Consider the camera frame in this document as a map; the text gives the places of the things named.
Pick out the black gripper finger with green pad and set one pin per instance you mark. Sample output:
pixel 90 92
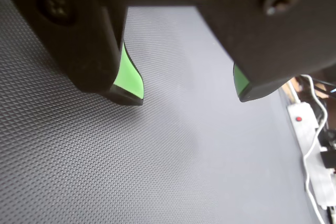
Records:
pixel 275 45
pixel 78 51

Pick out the white power strip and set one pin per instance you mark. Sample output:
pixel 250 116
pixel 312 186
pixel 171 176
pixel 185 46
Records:
pixel 302 129

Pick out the black power plug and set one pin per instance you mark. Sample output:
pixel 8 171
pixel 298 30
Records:
pixel 328 159

